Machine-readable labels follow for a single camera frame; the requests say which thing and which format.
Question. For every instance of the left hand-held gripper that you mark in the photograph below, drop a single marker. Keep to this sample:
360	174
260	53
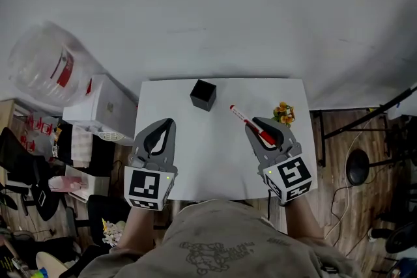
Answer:
145	187

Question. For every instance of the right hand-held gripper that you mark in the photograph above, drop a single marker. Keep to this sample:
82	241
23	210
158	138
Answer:
293	177

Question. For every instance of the red and white marker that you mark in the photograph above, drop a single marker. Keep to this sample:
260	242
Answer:
239	114

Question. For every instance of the black square pen holder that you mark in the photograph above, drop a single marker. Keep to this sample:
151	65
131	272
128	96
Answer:
202	97

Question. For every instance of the person's left forearm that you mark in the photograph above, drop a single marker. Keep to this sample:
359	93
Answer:
138	228

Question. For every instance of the person's right forearm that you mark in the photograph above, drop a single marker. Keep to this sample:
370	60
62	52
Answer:
303	221

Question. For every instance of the orange flower potted plant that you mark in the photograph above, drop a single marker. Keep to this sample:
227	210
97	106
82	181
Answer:
284	114

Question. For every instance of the black cabinet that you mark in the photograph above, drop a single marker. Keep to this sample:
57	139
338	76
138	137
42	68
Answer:
104	156

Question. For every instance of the white table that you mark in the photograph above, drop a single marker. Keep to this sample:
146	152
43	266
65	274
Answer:
211	146

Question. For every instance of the white checked cloth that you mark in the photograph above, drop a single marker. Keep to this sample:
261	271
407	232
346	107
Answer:
81	146

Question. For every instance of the black chair holding flowers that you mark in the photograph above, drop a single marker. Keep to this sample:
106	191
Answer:
104	208

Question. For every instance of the black round fan base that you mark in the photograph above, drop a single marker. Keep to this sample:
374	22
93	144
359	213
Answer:
357	167

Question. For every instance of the white flower bouquet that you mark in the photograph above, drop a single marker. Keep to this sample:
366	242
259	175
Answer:
113	232

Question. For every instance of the pink box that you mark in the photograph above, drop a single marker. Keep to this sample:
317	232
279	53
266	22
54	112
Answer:
66	184

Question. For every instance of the person's beige printed shirt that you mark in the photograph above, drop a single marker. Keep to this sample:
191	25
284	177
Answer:
221	237

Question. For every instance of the clear bag with red print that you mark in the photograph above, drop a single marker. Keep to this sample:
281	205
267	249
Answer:
37	133

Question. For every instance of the clear water jug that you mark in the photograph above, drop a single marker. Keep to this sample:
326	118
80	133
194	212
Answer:
49	68

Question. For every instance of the black mesh office chair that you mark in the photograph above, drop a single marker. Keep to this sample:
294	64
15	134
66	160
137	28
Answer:
19	159

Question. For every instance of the light wooden shelf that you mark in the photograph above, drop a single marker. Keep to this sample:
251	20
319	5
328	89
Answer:
8	114

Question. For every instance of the beige oval table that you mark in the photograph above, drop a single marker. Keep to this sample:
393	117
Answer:
49	262

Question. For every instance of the black metal rack frame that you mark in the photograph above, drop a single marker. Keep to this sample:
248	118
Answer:
358	122

